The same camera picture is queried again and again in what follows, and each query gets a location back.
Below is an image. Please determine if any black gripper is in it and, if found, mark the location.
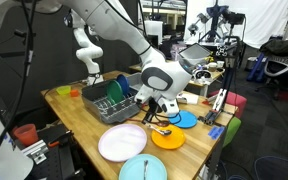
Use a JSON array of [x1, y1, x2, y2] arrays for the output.
[[143, 98, 164, 125]]

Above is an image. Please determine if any silver ladle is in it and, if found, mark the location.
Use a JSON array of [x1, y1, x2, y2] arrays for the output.
[[146, 123, 173, 137]]

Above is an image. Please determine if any orange plate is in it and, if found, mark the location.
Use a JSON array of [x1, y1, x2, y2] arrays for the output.
[[150, 123, 187, 151]]

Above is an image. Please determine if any pink plate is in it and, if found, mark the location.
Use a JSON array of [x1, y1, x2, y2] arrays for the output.
[[97, 123, 149, 164]]

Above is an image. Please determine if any light blue plate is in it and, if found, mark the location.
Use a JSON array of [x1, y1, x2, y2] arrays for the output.
[[167, 109, 199, 130]]

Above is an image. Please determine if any dark blue plate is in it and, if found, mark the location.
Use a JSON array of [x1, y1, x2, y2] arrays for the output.
[[116, 73, 131, 98]]

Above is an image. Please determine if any green plate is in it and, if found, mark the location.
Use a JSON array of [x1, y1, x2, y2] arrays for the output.
[[105, 79, 125, 106]]

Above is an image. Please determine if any silver spoon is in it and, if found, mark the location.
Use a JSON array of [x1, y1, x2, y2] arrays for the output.
[[142, 159, 149, 180]]

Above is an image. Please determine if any teal plate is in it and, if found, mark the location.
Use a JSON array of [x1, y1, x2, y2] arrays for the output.
[[118, 153, 169, 180]]

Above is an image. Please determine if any metal dish rack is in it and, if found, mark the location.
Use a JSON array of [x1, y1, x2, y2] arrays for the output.
[[81, 79, 142, 125]]

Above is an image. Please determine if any grey plastic bin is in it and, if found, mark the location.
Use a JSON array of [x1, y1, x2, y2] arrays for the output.
[[126, 72, 149, 98]]

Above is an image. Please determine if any white marker packet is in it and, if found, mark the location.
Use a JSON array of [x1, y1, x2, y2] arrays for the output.
[[176, 92, 200, 106]]

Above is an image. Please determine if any blue tape strip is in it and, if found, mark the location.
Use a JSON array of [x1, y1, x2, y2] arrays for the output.
[[207, 125, 226, 141]]

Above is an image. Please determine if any white headset device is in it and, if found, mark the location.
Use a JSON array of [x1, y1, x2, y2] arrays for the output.
[[193, 68, 213, 81]]

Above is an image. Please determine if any clear plastic bin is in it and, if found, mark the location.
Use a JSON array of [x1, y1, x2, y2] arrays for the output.
[[178, 42, 213, 73]]

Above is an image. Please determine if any small orange container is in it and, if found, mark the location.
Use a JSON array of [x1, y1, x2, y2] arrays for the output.
[[69, 88, 81, 98]]

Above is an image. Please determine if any green stool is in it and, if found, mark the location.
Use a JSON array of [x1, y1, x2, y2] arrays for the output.
[[221, 116, 243, 148]]

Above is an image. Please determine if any pink stool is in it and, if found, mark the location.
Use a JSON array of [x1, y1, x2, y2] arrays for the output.
[[209, 90, 249, 118]]

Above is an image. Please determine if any small green bowl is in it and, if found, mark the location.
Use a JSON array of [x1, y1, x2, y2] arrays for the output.
[[55, 85, 73, 97]]

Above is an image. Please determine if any red plastic cup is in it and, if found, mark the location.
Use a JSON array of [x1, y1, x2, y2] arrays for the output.
[[12, 123, 40, 147]]

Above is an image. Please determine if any white office chair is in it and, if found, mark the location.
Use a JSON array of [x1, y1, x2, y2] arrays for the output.
[[254, 53, 288, 101]]

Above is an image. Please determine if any black jacket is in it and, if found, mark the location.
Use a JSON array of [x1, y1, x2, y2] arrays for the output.
[[259, 38, 288, 58]]

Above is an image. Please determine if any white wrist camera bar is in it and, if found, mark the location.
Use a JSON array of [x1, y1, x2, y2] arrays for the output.
[[133, 85, 154, 105]]

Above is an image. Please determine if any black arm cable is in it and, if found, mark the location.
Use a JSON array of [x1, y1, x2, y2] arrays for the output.
[[139, 103, 184, 127]]

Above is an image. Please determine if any black camera stand frame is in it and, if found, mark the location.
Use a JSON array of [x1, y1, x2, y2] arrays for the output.
[[198, 33, 243, 127]]

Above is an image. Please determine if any orange handled tool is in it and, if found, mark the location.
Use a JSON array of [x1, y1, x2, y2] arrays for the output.
[[46, 130, 74, 148]]

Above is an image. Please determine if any aluminium bracket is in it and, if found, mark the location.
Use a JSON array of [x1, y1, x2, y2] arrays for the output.
[[21, 139, 50, 165]]

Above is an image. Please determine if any tripod camera rig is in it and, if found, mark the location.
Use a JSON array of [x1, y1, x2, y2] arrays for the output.
[[186, 3, 247, 45]]

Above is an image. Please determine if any blue floor cable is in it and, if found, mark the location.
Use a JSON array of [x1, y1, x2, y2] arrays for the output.
[[253, 143, 288, 180]]

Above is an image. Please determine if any black hanging cable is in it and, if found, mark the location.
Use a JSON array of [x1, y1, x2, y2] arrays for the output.
[[0, 0, 37, 169]]

